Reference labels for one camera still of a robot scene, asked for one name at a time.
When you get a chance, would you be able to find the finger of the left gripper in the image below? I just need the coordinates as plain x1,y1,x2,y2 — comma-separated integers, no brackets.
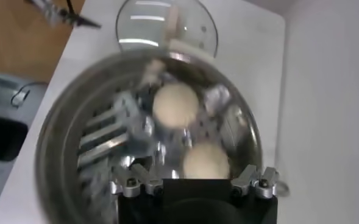
25,0,102,30

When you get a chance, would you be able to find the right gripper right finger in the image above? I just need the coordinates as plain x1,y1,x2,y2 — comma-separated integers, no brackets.
230,164,280,200

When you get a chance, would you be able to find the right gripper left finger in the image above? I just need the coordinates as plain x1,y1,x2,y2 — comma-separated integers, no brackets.
109,163,165,198

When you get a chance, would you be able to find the white steamed baozi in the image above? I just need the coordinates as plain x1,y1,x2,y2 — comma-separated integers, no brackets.
152,82,200,128
182,142,231,180

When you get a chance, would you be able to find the round glass pot lid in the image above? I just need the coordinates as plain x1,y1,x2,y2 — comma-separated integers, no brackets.
115,0,219,58

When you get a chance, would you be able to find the perforated steel steamer basket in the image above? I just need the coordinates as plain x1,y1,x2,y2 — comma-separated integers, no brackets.
35,50,263,224

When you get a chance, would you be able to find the white rectangular table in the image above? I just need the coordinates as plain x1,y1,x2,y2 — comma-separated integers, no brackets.
0,0,286,224

